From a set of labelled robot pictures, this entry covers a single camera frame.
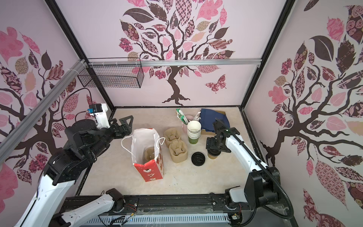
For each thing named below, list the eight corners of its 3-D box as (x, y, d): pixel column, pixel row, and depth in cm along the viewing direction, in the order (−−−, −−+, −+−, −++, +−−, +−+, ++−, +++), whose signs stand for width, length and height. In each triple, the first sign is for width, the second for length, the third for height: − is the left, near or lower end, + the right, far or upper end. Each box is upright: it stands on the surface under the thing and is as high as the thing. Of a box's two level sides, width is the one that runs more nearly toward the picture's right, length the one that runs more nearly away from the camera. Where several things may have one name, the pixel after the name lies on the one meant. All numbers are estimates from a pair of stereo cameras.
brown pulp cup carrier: (173, 166, 88) (172, 159, 79) (163, 139, 101) (161, 130, 92) (189, 160, 90) (190, 152, 82) (178, 134, 103) (177, 125, 95)
